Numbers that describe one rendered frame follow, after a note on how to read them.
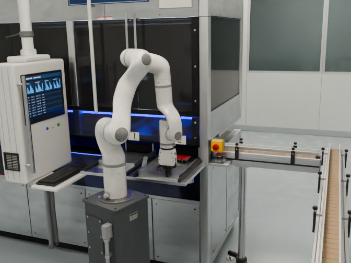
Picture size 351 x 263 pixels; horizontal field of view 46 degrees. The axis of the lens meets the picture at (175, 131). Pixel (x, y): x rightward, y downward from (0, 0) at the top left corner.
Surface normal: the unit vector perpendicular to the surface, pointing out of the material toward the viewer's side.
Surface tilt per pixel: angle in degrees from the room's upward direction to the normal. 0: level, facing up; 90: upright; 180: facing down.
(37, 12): 90
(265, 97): 90
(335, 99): 90
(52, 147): 90
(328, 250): 0
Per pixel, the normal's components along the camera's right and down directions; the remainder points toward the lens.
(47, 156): 0.94, 0.07
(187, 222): -0.36, 0.22
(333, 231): -0.02, -0.97
